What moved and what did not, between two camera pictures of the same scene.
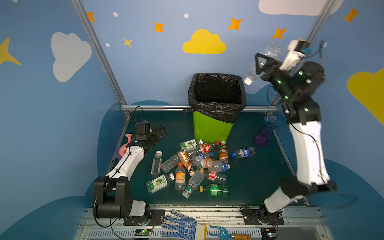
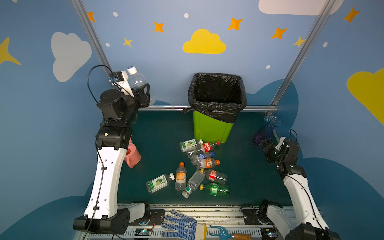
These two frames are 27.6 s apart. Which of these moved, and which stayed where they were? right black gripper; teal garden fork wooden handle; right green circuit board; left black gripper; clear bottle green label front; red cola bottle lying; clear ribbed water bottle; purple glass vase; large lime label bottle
Moved: left black gripper; clear ribbed water bottle; right black gripper
Stayed: purple glass vase; large lime label bottle; teal garden fork wooden handle; red cola bottle lying; right green circuit board; clear bottle green label front
